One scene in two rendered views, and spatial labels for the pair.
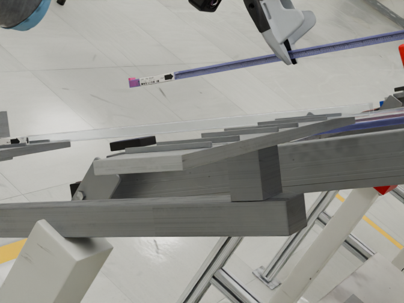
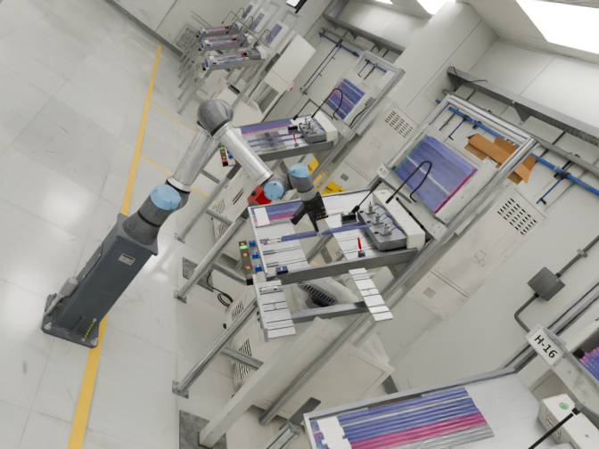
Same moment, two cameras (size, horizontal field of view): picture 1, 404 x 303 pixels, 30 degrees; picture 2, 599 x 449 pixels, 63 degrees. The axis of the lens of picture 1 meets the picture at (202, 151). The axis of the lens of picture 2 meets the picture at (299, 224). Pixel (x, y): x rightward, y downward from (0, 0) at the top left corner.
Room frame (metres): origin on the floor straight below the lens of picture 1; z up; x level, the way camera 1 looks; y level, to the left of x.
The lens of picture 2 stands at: (-0.39, 1.65, 1.53)
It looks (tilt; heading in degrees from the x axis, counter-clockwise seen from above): 15 degrees down; 312
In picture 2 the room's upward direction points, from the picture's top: 41 degrees clockwise
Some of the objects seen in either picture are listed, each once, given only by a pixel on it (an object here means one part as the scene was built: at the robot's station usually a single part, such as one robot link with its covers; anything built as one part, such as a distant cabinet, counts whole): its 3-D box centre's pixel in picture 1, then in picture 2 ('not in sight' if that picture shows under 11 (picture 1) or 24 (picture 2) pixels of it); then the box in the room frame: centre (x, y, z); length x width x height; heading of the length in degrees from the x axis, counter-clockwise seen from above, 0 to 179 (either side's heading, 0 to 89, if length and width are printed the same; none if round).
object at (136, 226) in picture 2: not in sight; (144, 224); (1.25, 0.57, 0.60); 0.15 x 0.15 x 0.10
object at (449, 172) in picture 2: not in sight; (438, 175); (1.03, -0.47, 1.52); 0.51 x 0.13 x 0.27; 160
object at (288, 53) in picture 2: not in sight; (256, 77); (5.46, -2.22, 0.95); 1.36 x 0.82 x 1.90; 70
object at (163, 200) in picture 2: not in sight; (161, 203); (1.25, 0.56, 0.72); 0.13 x 0.12 x 0.14; 136
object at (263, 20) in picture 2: not in sight; (243, 57); (6.82, -2.72, 0.95); 1.37 x 0.82 x 1.90; 70
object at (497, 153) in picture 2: not in sight; (503, 156); (1.03, -0.79, 1.82); 0.68 x 0.30 x 0.20; 160
